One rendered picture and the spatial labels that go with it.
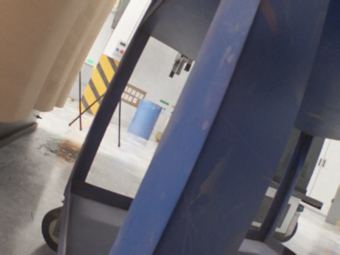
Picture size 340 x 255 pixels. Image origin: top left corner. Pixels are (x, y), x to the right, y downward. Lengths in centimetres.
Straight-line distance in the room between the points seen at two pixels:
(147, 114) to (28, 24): 519
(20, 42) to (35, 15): 6
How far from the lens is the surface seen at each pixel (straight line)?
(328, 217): 494
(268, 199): 120
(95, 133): 50
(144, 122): 560
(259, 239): 84
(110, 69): 598
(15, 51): 51
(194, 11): 36
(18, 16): 50
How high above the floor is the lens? 33
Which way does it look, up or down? 3 degrees up
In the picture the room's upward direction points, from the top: 24 degrees clockwise
